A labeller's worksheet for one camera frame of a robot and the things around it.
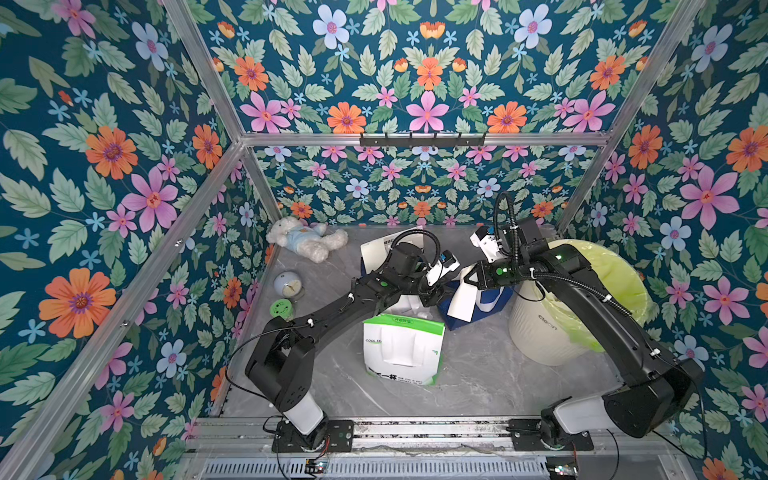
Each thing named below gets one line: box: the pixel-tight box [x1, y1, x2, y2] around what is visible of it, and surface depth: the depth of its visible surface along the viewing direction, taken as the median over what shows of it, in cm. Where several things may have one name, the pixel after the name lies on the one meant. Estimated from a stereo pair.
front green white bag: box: [362, 295, 446, 385], surface depth 72 cm
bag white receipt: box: [447, 280, 477, 323], surface depth 75 cm
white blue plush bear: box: [266, 217, 349, 263], surface depth 107 cm
